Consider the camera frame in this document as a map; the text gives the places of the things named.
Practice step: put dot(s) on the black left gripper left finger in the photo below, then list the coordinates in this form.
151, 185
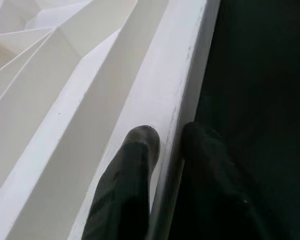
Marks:
125, 187

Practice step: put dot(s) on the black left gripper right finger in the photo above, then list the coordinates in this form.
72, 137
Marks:
210, 190

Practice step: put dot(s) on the white plastic children table top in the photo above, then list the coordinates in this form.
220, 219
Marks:
90, 87

